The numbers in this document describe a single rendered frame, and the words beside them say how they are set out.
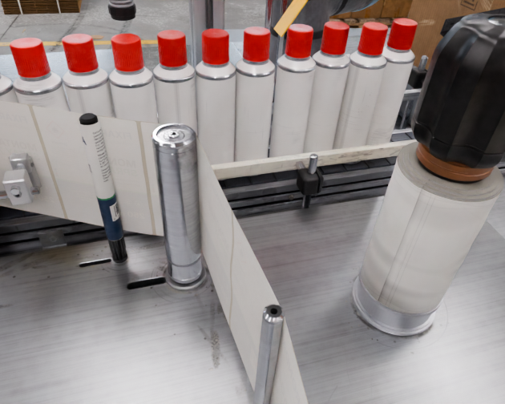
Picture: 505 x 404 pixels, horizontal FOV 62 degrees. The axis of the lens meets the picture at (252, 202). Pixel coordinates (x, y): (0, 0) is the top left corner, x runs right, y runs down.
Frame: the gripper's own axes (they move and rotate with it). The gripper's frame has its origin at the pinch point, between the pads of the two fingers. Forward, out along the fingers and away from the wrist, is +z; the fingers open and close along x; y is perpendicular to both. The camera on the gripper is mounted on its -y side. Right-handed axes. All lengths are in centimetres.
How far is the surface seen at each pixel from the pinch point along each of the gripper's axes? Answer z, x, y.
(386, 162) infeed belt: 9.4, -5.3, 4.1
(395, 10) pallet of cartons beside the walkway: -29, 196, -285
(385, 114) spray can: 3.4, -10.5, 2.4
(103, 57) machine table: 35, -40, -59
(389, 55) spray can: -3.5, -15.7, 1.1
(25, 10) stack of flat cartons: 141, -64, -382
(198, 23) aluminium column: 7.6, -37.4, -11.8
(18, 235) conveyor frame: 38, -51, 6
